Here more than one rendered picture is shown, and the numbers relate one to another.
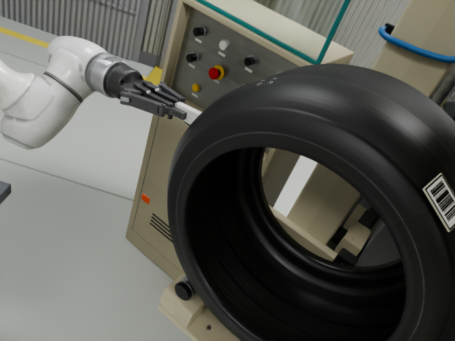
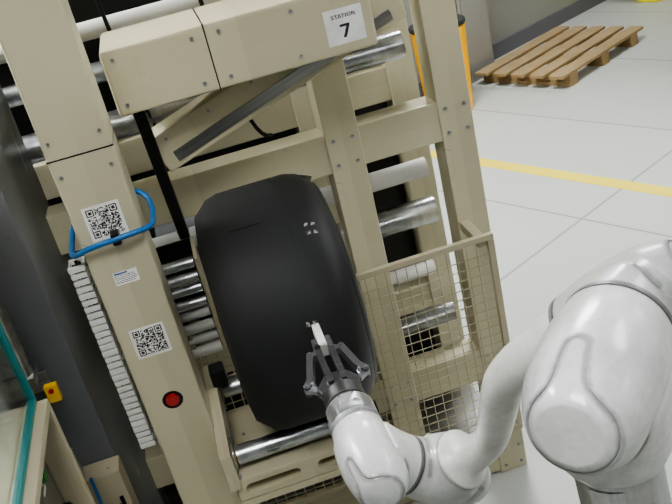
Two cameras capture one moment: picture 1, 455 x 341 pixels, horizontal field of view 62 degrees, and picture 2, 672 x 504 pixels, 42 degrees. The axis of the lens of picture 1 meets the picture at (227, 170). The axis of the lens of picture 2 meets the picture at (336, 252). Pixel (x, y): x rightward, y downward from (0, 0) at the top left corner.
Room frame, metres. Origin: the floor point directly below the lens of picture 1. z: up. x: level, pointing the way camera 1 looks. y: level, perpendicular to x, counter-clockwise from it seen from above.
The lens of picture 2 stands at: (1.34, 1.40, 2.12)
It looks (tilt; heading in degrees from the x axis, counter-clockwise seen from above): 26 degrees down; 240
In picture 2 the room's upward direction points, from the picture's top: 14 degrees counter-clockwise
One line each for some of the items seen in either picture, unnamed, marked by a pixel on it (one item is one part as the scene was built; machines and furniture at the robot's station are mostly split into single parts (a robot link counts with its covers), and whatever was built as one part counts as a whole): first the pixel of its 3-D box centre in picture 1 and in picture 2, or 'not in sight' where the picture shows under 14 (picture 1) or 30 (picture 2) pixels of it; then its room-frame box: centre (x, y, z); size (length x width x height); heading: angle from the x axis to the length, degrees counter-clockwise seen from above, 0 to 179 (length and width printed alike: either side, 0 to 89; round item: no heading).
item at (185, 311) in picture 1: (219, 266); (309, 455); (0.68, -0.08, 0.84); 0.36 x 0.09 x 0.06; 157
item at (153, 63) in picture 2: not in sight; (236, 39); (0.39, -0.43, 1.71); 0.61 x 0.25 x 0.15; 157
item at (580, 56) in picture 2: not in sight; (560, 55); (-3.84, -3.28, 0.06); 1.22 x 0.84 x 0.11; 6
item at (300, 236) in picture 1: (302, 249); (221, 423); (0.79, -0.27, 0.90); 0.40 x 0.03 x 0.10; 67
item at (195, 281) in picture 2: not in sight; (175, 305); (0.68, -0.64, 1.05); 0.20 x 0.15 x 0.30; 157
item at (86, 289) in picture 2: not in sight; (116, 355); (0.96, -0.29, 1.19); 0.05 x 0.04 x 0.48; 67
